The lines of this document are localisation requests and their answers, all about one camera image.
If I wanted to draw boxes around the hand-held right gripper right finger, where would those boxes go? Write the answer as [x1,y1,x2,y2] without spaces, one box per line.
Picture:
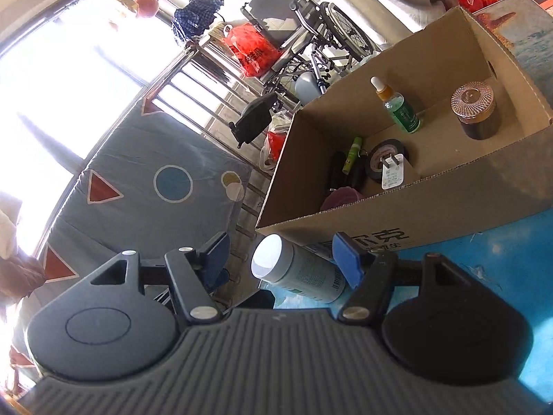
[332,231,482,325]

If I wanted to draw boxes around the grey printed blanket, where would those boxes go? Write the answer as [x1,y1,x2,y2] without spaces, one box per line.
[13,95,253,355]

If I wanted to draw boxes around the white red plastic bag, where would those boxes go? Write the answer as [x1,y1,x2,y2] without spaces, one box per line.
[259,114,294,171]

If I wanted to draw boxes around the pink round lid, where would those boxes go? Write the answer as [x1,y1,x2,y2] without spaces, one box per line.
[320,186,364,213]

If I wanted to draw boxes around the black cylindrical tube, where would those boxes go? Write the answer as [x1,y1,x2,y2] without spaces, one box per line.
[329,151,346,191]

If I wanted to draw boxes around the dark jar rose-gold lid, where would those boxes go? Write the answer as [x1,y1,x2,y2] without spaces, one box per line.
[450,82,502,141]

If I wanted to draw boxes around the green tube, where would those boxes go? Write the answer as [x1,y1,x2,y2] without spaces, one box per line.
[341,137,364,176]

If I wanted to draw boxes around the blue checked umbrella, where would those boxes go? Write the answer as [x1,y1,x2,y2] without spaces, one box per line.
[171,0,225,46]

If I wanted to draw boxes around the black key fob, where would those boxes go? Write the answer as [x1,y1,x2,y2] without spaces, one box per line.
[350,162,368,188]

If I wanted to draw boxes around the wheelchair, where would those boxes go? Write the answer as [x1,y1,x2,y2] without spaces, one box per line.
[229,0,376,109]

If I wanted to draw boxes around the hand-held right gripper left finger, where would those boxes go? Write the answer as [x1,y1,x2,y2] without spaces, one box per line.
[86,231,231,326]

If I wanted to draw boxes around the green dropper bottle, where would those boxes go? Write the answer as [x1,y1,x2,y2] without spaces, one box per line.
[370,76,422,135]

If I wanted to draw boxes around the red packets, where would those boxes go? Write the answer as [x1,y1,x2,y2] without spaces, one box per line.
[457,0,499,13]

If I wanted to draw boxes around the brown cardboard box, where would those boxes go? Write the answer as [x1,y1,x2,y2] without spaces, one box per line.
[255,6,553,264]

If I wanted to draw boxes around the white charger plug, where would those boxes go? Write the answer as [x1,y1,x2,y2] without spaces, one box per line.
[380,153,407,191]

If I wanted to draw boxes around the black wheelchair footrest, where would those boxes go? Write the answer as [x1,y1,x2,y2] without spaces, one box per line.
[228,93,279,150]

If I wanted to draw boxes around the black electrical tape roll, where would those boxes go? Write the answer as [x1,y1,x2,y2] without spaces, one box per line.
[366,139,411,182]

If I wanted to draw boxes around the white bottle green label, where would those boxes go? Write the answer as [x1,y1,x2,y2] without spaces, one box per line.
[251,233,347,304]

